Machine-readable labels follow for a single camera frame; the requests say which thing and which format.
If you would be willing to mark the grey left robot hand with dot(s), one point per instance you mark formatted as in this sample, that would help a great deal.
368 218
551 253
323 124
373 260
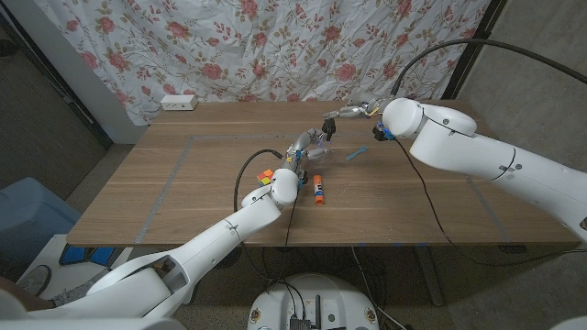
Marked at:
300 146

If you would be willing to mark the black spray trigger cap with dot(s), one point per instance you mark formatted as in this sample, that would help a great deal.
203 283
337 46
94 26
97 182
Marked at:
328 126

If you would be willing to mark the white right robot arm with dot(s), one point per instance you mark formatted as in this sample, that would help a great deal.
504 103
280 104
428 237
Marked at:
458 146

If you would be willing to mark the person's brown limb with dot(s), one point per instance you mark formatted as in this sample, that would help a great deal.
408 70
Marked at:
23 300

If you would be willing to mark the grey table leg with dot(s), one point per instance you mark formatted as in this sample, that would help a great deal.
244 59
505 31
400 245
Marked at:
428 275

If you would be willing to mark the grey sneaker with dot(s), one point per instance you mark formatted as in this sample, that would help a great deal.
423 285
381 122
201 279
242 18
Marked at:
69 297
34 279

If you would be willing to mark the black backdrop stand pole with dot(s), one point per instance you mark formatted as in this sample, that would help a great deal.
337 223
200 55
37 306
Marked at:
472 23

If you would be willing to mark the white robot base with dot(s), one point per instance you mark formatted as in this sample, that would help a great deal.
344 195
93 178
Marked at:
316 298

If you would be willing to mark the blue plastic bin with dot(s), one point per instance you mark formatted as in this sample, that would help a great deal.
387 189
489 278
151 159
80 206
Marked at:
32 215

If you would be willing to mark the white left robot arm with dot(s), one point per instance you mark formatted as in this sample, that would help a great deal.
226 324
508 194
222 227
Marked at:
220 234

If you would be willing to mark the multicoloured Rubik's cube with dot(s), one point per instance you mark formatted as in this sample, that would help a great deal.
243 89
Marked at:
264 177

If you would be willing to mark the clear spray bottle body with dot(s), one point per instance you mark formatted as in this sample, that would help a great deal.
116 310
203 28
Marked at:
327 147

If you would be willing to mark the small blue scissors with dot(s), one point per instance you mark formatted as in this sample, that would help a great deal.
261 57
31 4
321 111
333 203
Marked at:
357 153

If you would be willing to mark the white platform with blue pads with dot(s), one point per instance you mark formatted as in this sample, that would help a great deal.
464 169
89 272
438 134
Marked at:
50 252

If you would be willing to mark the white power strip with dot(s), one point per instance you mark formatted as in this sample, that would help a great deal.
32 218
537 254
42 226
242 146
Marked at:
178 102

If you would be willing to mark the white robot torso shell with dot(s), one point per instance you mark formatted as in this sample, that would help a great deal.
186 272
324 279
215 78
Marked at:
91 324

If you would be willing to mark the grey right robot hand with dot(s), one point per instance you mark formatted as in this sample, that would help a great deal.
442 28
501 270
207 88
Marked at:
362 107

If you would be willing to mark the orange glue stick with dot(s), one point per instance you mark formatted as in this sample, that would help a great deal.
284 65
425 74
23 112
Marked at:
318 189

